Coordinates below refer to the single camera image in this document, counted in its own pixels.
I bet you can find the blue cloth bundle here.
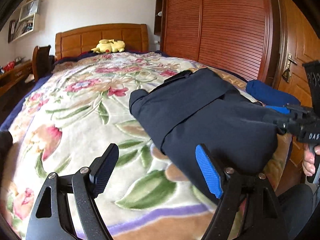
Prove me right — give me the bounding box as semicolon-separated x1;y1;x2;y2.
246;80;301;114

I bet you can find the wooden door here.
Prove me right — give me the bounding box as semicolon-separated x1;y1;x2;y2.
274;0;319;194

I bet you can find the red basket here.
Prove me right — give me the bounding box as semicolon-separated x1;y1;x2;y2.
1;61;15;73

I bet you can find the brass door handle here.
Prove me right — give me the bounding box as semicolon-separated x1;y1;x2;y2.
281;53;297;83

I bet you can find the dark wooden chair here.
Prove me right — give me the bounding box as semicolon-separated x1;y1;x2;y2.
32;45;55;82

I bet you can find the black coat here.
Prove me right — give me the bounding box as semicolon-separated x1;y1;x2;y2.
129;68;280;203

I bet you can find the wooden desk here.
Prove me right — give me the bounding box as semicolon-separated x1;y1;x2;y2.
0;60;33;96

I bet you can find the grey crumpled garment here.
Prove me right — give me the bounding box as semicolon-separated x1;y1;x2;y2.
0;130;13;164

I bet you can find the wooden headboard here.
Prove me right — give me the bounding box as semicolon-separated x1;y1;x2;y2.
55;23;149;60

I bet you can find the person's right hand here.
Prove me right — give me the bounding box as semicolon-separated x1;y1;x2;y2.
302;144;316;177

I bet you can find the white wall shelf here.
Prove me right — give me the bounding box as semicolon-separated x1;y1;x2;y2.
8;0;42;43

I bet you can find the yellow Pikachu plush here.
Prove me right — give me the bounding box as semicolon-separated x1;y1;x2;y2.
89;39;125;54

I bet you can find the wooden louvered wardrobe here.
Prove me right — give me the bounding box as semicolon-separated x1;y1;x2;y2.
154;0;280;85

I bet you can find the floral blanket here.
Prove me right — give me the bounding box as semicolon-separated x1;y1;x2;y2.
0;51;292;240

